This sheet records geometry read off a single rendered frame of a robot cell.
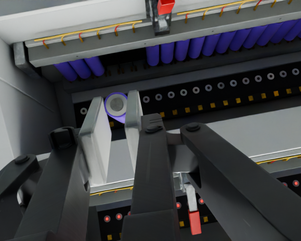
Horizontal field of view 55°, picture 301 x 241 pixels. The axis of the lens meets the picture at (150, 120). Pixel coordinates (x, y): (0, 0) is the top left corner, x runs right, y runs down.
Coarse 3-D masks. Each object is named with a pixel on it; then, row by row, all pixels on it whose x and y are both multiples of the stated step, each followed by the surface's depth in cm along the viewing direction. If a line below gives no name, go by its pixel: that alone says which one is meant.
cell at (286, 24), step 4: (292, 20) 37; (296, 20) 37; (284, 24) 38; (288, 24) 38; (292, 24) 38; (280, 28) 39; (284, 28) 39; (288, 28) 39; (276, 32) 41; (280, 32) 40; (284, 32) 40; (272, 36) 42; (276, 36) 41; (280, 36) 41; (272, 40) 42; (276, 40) 42; (280, 40) 42
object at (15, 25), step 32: (0, 0) 29; (32, 0) 29; (64, 0) 29; (96, 0) 29; (128, 0) 30; (192, 0) 32; (224, 0) 33; (0, 32) 31; (32, 32) 32; (64, 32) 33; (0, 64) 31; (256, 64) 47; (32, 96) 38; (96, 96) 47
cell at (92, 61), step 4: (96, 56) 37; (88, 60) 37; (92, 60) 37; (96, 60) 38; (88, 64) 38; (92, 64) 38; (96, 64) 39; (100, 64) 40; (92, 68) 40; (96, 68) 40; (100, 68) 41; (104, 68) 43; (96, 72) 41; (100, 72) 42
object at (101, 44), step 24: (288, 0) 34; (120, 24) 32; (192, 24) 34; (216, 24) 34; (240, 24) 34; (264, 24) 35; (48, 48) 34; (72, 48) 34; (96, 48) 34; (120, 48) 34
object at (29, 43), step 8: (256, 0) 34; (264, 0) 34; (272, 0) 34; (280, 0) 34; (216, 8) 34; (224, 8) 33; (232, 8) 34; (176, 16) 33; (184, 16) 33; (192, 16) 34; (128, 24) 33; (136, 24) 33; (144, 24) 34; (88, 32) 33; (96, 32) 33; (104, 32) 34; (32, 40) 33; (48, 40) 33; (56, 40) 33; (64, 40) 34
